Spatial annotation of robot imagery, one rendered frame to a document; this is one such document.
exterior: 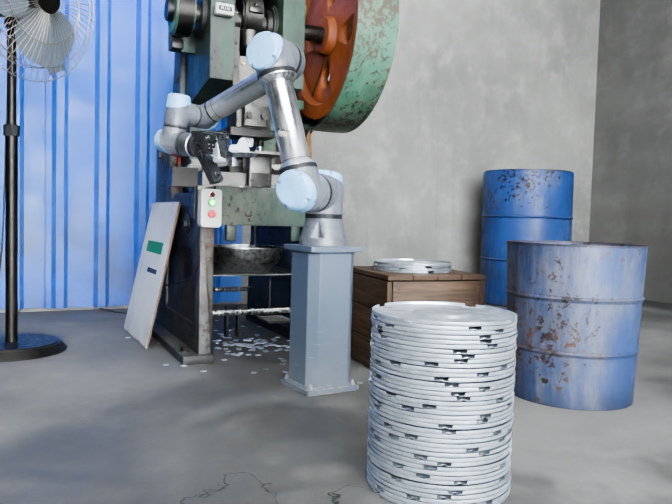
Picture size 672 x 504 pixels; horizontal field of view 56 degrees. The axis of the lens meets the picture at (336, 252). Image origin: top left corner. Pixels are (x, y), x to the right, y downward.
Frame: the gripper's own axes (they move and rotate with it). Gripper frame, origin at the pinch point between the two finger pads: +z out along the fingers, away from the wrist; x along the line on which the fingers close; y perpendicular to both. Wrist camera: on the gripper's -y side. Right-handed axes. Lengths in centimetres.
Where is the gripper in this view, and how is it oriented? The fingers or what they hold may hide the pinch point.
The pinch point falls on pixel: (243, 159)
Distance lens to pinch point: 199.0
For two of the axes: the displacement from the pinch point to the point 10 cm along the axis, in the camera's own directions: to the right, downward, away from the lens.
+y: 0.2, -9.5, -3.3
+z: 8.5, 1.9, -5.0
